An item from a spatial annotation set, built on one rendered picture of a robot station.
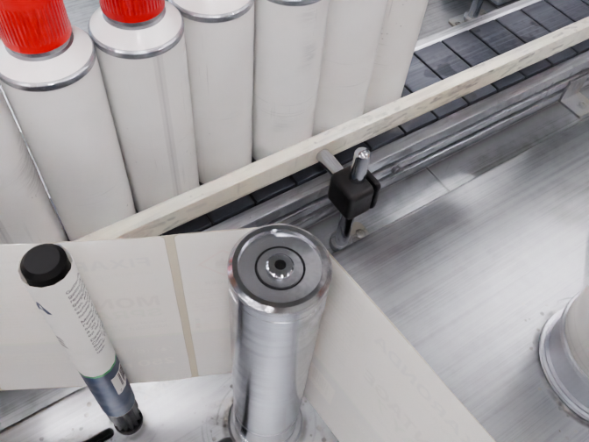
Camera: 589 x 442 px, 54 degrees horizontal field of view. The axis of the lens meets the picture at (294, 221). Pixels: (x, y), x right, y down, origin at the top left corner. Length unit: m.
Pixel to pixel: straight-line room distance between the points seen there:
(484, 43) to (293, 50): 0.30
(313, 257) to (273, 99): 0.22
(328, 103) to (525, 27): 0.29
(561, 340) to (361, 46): 0.24
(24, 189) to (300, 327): 0.21
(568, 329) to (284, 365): 0.22
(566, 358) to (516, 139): 0.28
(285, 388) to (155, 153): 0.18
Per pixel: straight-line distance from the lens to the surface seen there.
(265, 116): 0.44
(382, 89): 0.50
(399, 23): 0.46
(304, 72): 0.41
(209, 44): 0.37
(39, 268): 0.22
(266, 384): 0.26
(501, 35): 0.67
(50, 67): 0.32
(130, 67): 0.34
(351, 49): 0.43
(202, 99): 0.40
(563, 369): 0.42
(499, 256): 0.47
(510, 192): 0.51
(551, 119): 0.67
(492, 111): 0.59
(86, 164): 0.37
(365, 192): 0.43
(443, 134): 0.55
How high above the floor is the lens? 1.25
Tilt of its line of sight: 54 degrees down
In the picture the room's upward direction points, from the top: 7 degrees clockwise
